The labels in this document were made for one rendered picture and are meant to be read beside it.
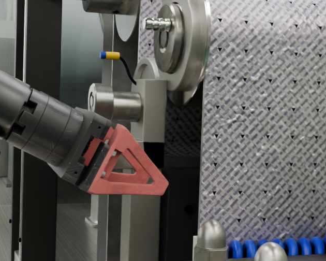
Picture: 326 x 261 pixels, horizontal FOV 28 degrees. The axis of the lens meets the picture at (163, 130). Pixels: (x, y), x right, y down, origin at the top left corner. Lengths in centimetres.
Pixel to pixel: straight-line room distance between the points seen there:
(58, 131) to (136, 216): 18
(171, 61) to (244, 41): 8
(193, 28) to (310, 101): 15
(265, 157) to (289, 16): 15
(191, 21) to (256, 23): 7
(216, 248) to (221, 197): 9
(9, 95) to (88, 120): 7
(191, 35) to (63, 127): 17
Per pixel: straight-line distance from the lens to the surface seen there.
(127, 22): 96
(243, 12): 69
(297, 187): 72
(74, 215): 155
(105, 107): 71
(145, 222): 74
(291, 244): 69
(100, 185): 59
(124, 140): 59
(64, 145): 60
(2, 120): 59
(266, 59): 69
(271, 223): 71
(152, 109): 72
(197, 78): 67
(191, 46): 66
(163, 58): 71
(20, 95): 59
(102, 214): 107
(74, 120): 60
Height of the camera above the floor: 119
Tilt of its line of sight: 3 degrees down
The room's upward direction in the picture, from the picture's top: 2 degrees clockwise
